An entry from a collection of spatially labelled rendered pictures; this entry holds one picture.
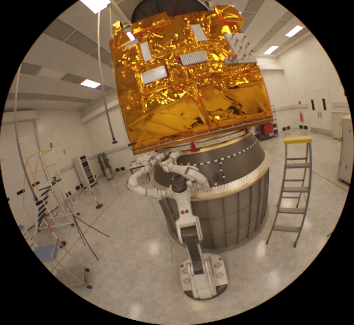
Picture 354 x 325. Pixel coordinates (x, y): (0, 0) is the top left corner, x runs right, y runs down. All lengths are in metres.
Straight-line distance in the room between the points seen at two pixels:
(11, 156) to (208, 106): 7.54
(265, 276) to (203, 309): 0.88
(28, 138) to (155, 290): 7.52
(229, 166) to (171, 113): 0.89
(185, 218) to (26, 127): 7.74
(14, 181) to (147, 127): 6.73
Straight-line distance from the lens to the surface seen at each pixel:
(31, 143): 7.70
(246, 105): 1.58
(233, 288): 2.02
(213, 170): 1.42
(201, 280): 1.54
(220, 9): 2.23
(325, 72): 8.21
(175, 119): 1.44
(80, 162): 8.05
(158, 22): 2.03
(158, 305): 2.13
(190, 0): 2.63
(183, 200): 1.15
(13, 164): 7.29
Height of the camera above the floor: 1.97
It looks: 10 degrees down
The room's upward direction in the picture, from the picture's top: 15 degrees counter-clockwise
